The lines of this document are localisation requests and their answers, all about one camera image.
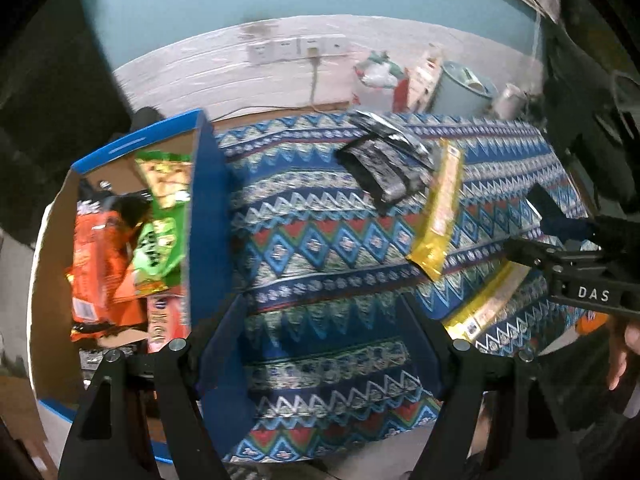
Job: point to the white kettle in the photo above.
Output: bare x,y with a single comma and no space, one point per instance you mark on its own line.
507,100

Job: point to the blue patterned tablecloth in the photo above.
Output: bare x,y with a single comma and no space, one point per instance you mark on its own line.
325,260

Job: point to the red white paper bag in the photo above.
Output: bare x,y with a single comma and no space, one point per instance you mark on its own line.
385,95

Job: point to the black massage gun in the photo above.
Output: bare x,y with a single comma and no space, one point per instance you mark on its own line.
142,116

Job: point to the person's right hand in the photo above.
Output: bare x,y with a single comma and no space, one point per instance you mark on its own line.
622,355

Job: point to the blue cardboard box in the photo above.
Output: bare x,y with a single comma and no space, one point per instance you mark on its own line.
52,315

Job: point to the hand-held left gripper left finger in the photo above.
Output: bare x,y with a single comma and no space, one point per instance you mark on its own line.
225,342

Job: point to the long yellow snack packet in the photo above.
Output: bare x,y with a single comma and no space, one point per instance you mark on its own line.
442,210
480,307

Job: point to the white red carton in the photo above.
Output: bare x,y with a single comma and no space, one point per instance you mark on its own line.
425,80

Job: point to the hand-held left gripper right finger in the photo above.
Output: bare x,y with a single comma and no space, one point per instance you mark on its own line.
425,350

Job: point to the small orange packet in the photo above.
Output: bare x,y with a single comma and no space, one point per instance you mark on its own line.
590,324

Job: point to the black cloth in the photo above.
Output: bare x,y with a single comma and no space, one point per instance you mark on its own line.
50,85

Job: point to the green tan snack packet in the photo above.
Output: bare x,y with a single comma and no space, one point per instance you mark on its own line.
165,180

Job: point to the crumpled plastic bags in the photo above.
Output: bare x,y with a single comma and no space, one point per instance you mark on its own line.
377,67

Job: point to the grey blue waste bin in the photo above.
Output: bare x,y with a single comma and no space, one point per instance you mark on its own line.
462,92

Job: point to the orange black snack packet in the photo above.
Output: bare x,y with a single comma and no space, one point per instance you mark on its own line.
92,260

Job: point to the white wall socket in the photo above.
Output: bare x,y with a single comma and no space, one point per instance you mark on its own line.
260,51
312,46
336,45
285,49

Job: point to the large orange snack packet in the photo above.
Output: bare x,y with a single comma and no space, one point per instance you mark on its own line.
167,322

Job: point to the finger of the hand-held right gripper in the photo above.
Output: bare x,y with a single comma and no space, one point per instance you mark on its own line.
565,227
530,255

